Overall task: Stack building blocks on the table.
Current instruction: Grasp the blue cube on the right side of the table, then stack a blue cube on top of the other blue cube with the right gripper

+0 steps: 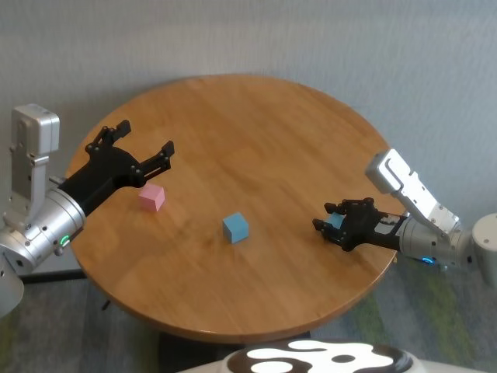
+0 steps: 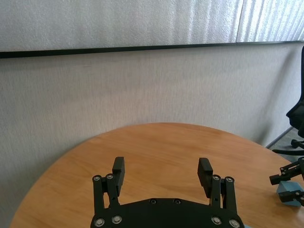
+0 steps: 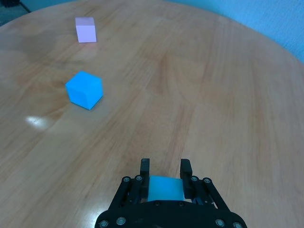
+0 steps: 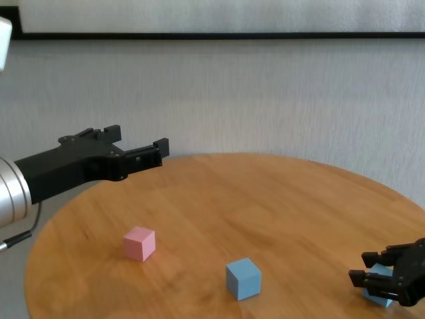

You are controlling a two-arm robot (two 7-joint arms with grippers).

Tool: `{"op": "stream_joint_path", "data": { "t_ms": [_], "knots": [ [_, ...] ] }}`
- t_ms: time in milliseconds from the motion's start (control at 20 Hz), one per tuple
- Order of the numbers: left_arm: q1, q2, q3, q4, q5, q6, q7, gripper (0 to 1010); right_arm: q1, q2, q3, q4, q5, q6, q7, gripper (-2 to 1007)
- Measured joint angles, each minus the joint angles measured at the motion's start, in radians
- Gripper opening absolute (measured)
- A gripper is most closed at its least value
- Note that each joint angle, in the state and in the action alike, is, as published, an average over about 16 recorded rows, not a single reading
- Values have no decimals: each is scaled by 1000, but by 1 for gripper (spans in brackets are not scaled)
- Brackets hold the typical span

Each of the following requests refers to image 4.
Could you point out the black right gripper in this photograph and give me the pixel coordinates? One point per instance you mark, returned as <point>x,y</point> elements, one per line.
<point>411,272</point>

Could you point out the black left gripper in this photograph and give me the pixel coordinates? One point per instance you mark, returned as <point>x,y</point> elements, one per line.
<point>73,166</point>

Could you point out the blue cube block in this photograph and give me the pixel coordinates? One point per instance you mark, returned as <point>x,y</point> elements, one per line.
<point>242,279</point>
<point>381,270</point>

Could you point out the pink cube block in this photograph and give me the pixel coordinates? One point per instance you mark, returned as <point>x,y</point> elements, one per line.
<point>137,246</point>

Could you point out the black wall rail strip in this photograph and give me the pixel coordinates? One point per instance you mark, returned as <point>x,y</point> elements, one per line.
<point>212,36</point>

